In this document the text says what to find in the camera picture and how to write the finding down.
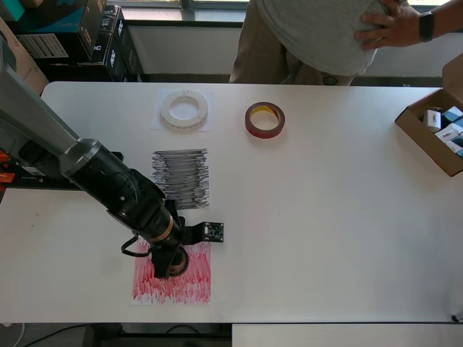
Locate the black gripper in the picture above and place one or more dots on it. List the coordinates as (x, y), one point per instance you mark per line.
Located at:
(170, 251)

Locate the black tape roll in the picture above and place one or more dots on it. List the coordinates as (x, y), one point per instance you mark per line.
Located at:
(185, 267)

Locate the white tape roll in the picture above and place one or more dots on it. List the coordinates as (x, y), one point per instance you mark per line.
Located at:
(166, 112)

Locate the red tape roll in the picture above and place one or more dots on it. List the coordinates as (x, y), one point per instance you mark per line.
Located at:
(264, 133)

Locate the dark grey Piper robot arm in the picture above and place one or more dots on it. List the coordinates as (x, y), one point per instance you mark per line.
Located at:
(43, 119)

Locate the person left hand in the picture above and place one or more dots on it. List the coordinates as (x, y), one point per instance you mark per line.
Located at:
(390, 30)

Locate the red scribbled paper sheet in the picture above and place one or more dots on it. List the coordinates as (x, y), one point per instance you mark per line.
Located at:
(195, 285)

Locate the black scribbled paper sheet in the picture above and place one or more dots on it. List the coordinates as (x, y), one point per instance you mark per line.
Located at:
(191, 170)

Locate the white side table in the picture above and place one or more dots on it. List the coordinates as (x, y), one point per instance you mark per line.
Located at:
(343, 336)

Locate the black AOC box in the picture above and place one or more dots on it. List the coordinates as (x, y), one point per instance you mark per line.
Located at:
(87, 54)
(124, 54)

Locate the tall GX760A cardboard box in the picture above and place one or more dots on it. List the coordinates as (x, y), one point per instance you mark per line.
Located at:
(21, 61)

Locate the small black box white text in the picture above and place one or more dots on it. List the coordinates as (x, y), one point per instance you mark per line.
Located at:
(109, 18)

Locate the black box with grid pattern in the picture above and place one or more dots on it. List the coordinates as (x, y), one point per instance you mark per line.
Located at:
(41, 45)

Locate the person in grey shirt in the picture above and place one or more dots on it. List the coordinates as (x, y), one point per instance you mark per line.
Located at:
(311, 36)

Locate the black box with teal script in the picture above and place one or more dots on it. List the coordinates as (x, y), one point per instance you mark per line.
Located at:
(47, 14)

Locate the open cardboard box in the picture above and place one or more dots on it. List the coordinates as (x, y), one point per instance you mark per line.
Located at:
(416, 126)

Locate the white and blue small carton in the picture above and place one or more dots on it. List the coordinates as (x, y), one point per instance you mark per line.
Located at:
(448, 133)
(456, 148)

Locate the black wrist watch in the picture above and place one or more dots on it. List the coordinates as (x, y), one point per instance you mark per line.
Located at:
(427, 26)

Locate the black table frame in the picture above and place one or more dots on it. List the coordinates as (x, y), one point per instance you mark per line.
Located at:
(108, 336)

